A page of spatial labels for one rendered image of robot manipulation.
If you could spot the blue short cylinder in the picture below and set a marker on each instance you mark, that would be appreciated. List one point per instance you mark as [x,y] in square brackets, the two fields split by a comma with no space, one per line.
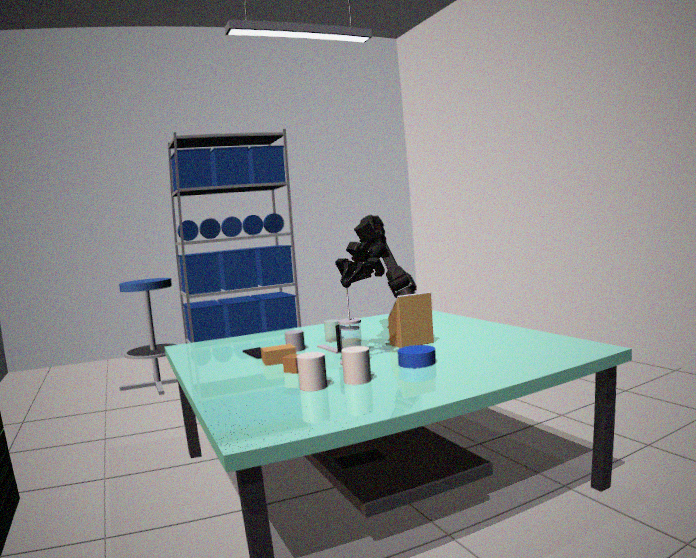
[416,356]

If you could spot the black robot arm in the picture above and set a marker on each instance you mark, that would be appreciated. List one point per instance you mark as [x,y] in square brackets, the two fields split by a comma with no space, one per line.
[372,235]

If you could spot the coffee press with black knob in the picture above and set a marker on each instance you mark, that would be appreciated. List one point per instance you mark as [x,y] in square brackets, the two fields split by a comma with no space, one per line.
[348,332]

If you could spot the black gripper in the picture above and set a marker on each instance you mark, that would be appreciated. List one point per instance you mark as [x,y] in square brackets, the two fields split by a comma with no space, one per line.
[363,269]

